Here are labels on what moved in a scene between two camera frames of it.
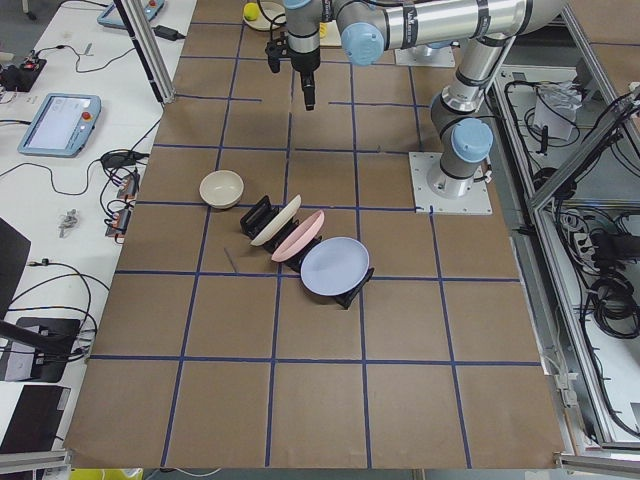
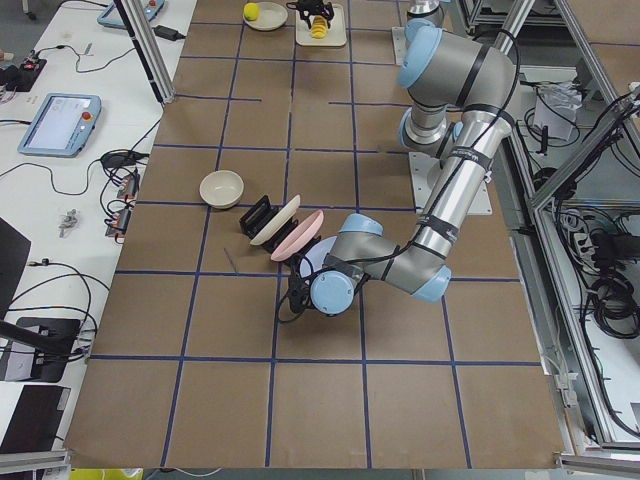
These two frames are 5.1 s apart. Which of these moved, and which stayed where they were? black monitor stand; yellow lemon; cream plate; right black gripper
Moved: right black gripper
Stayed: cream plate; black monitor stand; yellow lemon
